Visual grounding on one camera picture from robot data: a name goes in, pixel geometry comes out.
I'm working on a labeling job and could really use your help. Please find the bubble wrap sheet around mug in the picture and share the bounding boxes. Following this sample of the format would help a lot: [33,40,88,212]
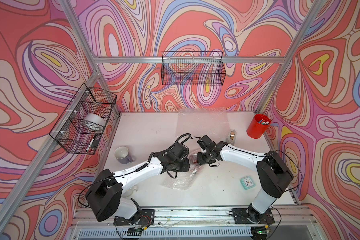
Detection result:
[162,151,204,190]

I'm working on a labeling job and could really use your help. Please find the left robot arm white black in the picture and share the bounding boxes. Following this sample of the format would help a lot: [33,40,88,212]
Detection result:
[85,143,190,225]

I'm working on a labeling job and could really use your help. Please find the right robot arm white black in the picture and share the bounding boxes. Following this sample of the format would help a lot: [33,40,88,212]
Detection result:
[197,140,294,223]

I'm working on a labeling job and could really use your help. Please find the flat bubble wrap sheet stack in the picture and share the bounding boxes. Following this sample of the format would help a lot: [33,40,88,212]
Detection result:
[176,108,231,141]

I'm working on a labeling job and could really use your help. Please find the small green alarm clock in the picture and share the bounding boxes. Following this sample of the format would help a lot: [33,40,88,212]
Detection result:
[240,176,256,191]

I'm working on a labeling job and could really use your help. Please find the red pen holder cup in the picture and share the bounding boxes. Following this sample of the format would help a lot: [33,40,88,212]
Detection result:
[247,114,272,139]

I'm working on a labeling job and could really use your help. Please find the lavender ceramic mug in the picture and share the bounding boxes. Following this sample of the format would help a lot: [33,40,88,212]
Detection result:
[114,146,134,165]

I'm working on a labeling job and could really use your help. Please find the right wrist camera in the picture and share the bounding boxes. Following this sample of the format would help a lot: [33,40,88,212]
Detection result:
[197,135,216,153]

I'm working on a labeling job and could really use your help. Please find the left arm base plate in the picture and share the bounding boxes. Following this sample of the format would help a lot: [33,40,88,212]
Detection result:
[114,209,155,227]

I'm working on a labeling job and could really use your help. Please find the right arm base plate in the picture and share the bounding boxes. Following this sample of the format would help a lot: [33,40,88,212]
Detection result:
[228,207,275,225]

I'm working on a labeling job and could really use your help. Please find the black wire basket back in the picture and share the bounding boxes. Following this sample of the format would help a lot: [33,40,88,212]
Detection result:
[161,50,227,86]

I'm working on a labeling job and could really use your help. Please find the black wire basket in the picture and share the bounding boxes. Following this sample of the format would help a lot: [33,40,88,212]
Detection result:
[161,50,227,86]
[49,84,117,155]

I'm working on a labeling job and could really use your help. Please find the black wire basket left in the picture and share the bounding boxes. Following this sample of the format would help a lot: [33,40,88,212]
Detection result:
[49,84,117,155]

